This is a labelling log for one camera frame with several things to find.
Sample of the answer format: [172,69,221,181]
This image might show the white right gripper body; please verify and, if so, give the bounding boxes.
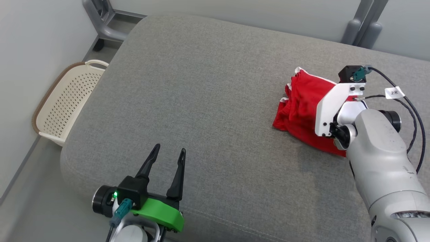
[314,82,367,138]

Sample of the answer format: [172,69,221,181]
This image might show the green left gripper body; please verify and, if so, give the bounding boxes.
[131,197,185,233]

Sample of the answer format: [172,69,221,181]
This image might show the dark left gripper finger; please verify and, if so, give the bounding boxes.
[166,148,186,202]
[135,144,161,179]

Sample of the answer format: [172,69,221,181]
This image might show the red Bulls 23 jersey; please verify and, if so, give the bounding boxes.
[272,82,348,158]

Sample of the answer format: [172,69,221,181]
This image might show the cream perforated laundry basket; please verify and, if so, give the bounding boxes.
[32,59,110,148]

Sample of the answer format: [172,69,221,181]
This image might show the left arm teal-plug camera cable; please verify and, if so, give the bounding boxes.
[106,198,133,242]

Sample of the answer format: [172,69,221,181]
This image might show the arm teal-plug camera cable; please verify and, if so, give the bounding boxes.
[106,198,133,242]
[351,65,427,174]

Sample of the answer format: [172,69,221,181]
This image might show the right arm teal-plug camera cable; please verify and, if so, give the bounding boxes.
[351,65,427,174]

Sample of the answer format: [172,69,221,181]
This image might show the white paper cable tag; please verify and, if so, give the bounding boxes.
[385,86,405,100]

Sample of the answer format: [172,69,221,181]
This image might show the grey metal partition post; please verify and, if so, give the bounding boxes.
[358,0,389,49]
[341,0,374,46]

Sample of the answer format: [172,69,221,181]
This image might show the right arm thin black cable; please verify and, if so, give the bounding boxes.
[358,94,418,154]

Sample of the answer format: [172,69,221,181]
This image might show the grey metal corner frame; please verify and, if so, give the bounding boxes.
[82,0,147,52]

